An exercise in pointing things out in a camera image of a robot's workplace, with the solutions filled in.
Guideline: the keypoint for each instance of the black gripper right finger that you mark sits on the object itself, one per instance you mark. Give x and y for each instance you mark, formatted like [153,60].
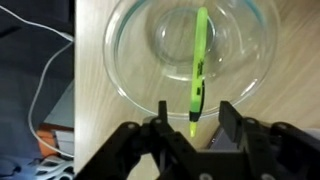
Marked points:
[260,143]

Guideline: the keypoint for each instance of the clear glass bowl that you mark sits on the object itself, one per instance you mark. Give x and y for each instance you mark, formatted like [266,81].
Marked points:
[140,83]

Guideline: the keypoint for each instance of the yellow-green highlighter marker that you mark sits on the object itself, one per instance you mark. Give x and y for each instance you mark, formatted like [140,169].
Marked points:
[199,66]

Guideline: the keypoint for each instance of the orange box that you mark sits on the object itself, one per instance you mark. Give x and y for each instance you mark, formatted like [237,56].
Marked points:
[46,138]

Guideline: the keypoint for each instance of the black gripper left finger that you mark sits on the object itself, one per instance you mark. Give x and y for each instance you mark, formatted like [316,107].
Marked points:
[146,146]

